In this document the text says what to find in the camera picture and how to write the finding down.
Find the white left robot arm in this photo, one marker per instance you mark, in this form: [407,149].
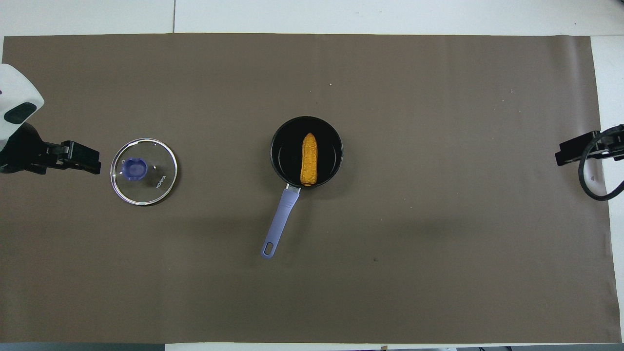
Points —
[15,92]

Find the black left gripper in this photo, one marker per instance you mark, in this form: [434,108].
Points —
[24,153]

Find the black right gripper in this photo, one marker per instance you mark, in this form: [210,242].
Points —
[615,142]

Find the brown table mat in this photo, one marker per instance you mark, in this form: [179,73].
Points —
[390,273]

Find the yellow toy corn cob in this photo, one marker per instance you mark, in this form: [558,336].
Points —
[309,161]

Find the glass lid with purple knob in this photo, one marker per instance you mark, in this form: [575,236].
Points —
[144,171]

